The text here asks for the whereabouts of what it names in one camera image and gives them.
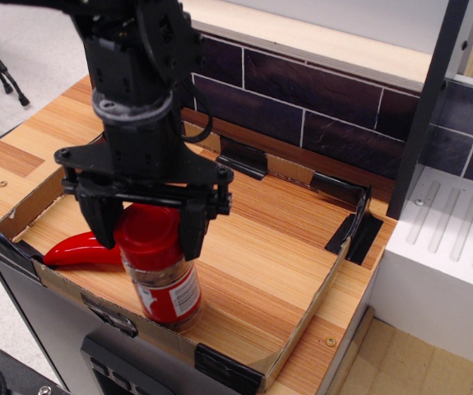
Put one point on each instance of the brass screw front right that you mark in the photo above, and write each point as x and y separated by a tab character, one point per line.
331	341

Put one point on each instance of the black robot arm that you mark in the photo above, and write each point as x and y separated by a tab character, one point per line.
139	54

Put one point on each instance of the red toy chili pepper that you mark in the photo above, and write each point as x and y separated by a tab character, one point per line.
79	249

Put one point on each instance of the white toy sink drainboard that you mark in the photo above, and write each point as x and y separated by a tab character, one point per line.
424	284

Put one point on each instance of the dark shelf frame with backsplash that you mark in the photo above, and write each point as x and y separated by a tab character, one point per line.
359	101

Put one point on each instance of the red-lidded spice bottle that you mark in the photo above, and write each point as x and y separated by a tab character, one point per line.
165	281

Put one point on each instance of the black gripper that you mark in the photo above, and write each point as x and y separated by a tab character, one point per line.
144	158

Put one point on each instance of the black toy oven panel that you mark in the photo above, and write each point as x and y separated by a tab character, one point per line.
122	365

